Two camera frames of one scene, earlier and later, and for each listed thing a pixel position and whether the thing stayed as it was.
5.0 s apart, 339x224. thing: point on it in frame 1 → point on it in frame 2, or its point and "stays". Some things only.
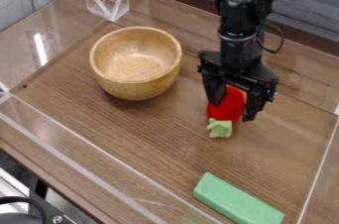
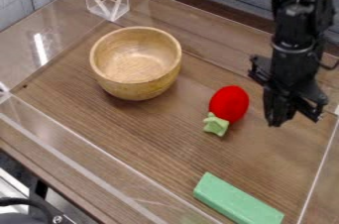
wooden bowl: (136, 61) stays
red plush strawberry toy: (226, 112) stays
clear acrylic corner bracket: (107, 8) stays
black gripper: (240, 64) → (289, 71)
